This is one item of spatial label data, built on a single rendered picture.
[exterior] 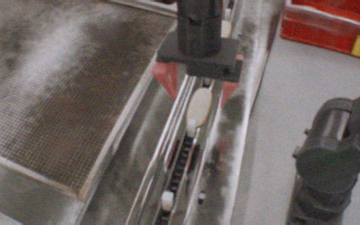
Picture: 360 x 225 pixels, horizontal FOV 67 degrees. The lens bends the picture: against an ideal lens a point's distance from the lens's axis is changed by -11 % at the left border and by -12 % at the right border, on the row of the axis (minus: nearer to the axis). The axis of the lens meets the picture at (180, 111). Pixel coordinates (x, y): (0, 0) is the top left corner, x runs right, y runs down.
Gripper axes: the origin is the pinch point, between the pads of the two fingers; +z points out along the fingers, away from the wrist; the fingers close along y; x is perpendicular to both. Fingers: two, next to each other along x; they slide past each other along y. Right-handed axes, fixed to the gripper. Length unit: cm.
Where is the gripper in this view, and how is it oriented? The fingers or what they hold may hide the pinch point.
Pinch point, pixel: (197, 98)
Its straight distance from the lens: 46.9
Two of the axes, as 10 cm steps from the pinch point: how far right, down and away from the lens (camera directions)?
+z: 0.2, 7.2, 6.9
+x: -2.6, 6.8, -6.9
